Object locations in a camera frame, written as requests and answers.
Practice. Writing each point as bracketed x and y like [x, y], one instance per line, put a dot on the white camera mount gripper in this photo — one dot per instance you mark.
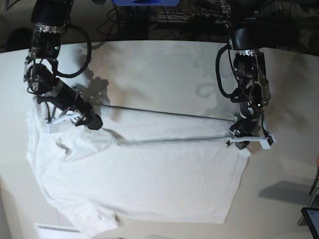
[52, 126]
[265, 141]

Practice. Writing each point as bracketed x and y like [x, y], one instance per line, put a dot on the dark tablet screen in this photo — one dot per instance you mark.
[311, 216]

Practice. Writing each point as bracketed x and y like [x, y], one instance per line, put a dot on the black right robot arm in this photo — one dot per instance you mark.
[41, 65]

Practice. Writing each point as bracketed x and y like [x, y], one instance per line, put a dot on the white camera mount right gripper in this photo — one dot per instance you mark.
[52, 126]

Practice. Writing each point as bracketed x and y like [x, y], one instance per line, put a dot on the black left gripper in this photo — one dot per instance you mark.
[246, 125]

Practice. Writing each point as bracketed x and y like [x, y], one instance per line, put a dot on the white paper sheet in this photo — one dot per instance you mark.
[57, 232]

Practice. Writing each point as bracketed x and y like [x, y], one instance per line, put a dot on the blue box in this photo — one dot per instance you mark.
[146, 2]

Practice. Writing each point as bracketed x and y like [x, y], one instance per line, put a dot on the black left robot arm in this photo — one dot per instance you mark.
[252, 93]

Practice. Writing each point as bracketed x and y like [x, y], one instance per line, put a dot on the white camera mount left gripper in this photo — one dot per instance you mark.
[265, 141]

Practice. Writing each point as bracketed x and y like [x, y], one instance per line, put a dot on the white T-shirt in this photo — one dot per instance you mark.
[160, 155]

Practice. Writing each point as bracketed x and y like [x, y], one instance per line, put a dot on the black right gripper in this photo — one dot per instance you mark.
[65, 97]

